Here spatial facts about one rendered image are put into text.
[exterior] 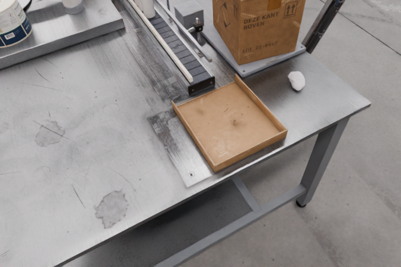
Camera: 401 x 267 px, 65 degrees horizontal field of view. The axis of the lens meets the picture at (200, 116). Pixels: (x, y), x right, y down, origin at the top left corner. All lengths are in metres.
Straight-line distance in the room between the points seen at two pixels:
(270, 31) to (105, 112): 0.65
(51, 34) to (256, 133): 0.99
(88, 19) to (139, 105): 0.57
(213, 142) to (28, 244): 0.58
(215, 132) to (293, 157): 1.05
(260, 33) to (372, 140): 1.28
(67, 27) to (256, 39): 0.84
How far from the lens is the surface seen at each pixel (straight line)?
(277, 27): 1.19
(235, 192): 1.59
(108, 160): 1.02
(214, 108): 1.08
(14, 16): 1.54
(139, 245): 1.54
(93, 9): 1.63
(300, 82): 1.17
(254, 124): 1.04
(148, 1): 1.43
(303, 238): 1.78
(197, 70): 1.16
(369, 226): 1.91
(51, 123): 1.21
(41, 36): 1.56
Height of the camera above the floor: 1.64
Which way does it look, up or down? 50 degrees down
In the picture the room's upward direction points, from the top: 5 degrees counter-clockwise
